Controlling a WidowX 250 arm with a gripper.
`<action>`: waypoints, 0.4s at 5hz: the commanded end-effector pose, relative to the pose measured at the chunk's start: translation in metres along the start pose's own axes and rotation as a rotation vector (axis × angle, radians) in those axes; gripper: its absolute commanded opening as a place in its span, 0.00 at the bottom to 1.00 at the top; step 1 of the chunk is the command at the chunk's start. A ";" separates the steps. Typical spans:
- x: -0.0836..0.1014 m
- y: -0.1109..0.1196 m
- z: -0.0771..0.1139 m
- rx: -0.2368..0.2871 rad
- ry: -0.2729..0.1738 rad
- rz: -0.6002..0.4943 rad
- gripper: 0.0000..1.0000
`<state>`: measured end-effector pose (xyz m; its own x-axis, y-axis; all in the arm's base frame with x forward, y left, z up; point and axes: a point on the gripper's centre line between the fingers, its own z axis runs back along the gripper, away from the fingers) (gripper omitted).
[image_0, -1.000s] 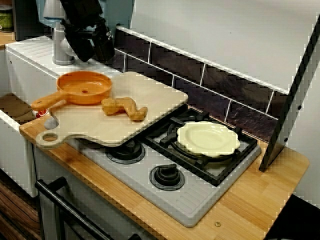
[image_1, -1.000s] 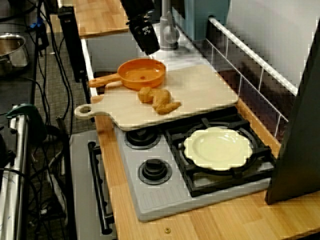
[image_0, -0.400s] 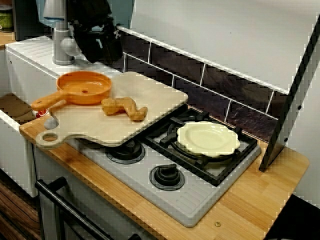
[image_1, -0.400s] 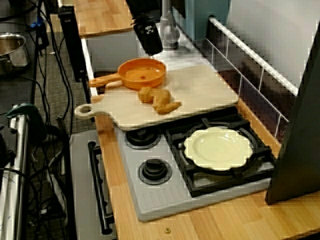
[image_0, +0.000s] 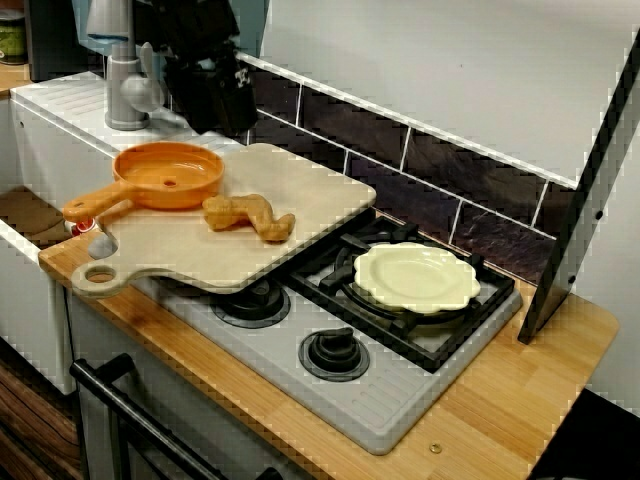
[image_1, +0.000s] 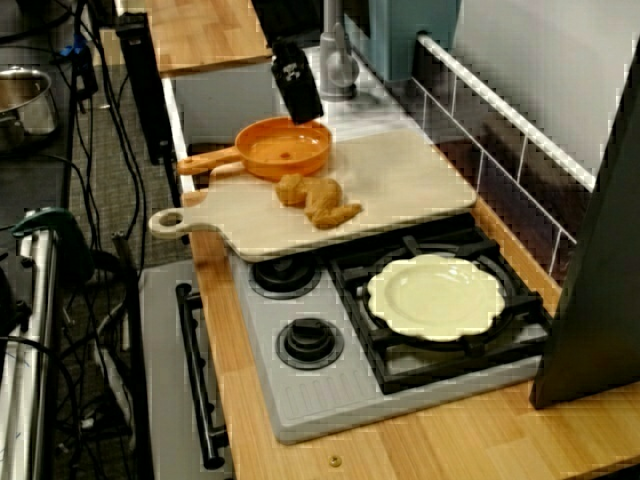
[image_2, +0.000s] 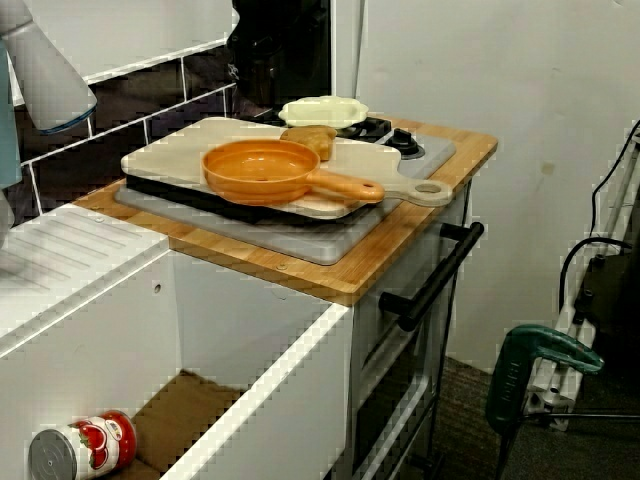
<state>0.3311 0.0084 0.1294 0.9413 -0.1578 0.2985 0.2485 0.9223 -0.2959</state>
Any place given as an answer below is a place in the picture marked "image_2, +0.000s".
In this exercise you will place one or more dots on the dark tile backsplash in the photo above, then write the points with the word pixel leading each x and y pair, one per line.
pixel 125 100

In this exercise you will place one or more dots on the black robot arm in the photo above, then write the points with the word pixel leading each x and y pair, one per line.
pixel 260 10

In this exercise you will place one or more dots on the green clamp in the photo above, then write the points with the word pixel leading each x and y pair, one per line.
pixel 515 370

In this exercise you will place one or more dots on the orange toy frying pan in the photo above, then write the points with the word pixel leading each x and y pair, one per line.
pixel 260 170

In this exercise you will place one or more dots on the tomato can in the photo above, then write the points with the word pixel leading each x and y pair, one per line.
pixel 95 445

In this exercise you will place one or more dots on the black equipment box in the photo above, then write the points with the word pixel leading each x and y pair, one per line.
pixel 615 300

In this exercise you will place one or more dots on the black stove knob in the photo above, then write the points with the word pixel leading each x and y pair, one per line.
pixel 402 142

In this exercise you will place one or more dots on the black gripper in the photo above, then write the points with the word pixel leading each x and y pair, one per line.
pixel 260 50

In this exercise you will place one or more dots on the toy fried chicken piece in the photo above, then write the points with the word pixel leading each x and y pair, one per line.
pixel 312 140

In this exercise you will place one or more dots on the black burner grate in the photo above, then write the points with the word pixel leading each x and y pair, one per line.
pixel 370 127

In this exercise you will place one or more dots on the grey toy stove top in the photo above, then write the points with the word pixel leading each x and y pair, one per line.
pixel 320 245

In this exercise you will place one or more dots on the wooden cutting board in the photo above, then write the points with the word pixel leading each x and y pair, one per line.
pixel 170 155

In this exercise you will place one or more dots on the white toy oven front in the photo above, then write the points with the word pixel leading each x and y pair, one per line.
pixel 362 330

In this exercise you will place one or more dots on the cream scalloped plate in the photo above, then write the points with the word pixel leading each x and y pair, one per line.
pixel 320 111

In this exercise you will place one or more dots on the aluminium frame rail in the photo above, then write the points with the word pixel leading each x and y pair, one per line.
pixel 555 390

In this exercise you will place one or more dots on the white toy sink unit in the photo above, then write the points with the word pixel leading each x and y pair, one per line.
pixel 75 240

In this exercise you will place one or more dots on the wooden countertop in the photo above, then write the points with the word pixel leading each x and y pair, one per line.
pixel 380 260

